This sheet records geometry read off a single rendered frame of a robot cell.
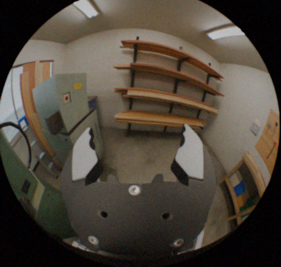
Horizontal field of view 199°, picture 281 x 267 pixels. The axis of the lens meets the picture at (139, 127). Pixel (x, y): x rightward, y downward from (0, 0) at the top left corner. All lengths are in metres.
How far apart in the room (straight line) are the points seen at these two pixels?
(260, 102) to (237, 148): 1.23
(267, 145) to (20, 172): 3.15
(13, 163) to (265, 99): 3.31
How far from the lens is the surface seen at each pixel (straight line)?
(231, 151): 2.59
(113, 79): 1.95
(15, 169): 0.78
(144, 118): 1.58
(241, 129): 2.50
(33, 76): 2.29
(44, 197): 0.82
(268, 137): 2.42
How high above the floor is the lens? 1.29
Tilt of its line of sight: 33 degrees down
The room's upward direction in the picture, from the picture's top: 7 degrees clockwise
